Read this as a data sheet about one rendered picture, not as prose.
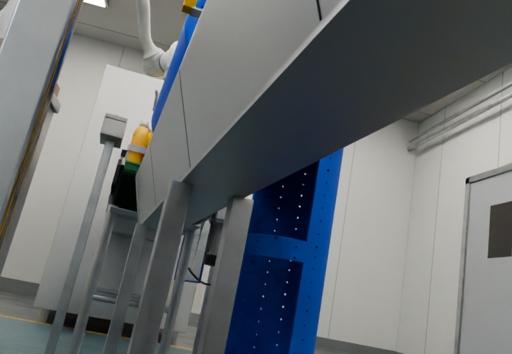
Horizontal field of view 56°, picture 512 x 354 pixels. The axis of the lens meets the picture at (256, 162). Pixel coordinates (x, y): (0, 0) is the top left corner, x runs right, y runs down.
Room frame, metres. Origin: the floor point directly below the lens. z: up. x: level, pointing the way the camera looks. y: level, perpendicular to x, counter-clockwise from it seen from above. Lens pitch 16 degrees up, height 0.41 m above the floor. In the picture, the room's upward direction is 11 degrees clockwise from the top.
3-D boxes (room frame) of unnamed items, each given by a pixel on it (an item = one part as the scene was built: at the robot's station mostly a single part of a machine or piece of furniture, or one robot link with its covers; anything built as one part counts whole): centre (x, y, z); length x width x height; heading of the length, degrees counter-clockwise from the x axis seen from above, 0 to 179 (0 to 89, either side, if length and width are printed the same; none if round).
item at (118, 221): (2.91, 0.58, 0.45); 1.64 x 0.48 x 0.90; 15
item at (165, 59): (2.18, 0.48, 1.47); 0.13 x 0.11 x 0.16; 47
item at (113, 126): (2.20, 0.69, 1.05); 0.20 x 0.10 x 0.10; 15
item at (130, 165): (2.90, 0.57, 0.87); 1.60 x 0.40 x 0.06; 15
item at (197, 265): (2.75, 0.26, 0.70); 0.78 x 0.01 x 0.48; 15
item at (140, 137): (2.15, 0.54, 1.00); 0.07 x 0.07 x 0.19
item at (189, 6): (0.80, 0.15, 0.92); 0.08 x 0.03 x 0.05; 105
